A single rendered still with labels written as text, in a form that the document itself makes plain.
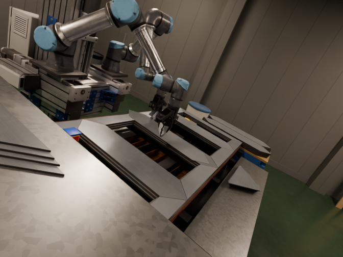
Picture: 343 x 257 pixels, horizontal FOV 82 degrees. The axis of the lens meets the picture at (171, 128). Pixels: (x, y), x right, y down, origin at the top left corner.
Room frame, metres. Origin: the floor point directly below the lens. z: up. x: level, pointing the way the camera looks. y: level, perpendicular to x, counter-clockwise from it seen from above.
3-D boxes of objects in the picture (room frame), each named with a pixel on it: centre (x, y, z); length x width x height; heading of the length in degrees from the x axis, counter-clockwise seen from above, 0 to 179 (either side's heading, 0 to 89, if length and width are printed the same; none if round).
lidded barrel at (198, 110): (3.84, -0.34, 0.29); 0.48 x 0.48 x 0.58
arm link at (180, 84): (1.12, 0.04, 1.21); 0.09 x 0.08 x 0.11; 97
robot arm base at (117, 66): (1.64, 0.66, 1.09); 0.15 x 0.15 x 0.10
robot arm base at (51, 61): (1.16, 0.77, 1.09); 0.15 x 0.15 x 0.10
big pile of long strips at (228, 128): (2.10, -0.67, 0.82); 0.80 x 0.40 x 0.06; 66
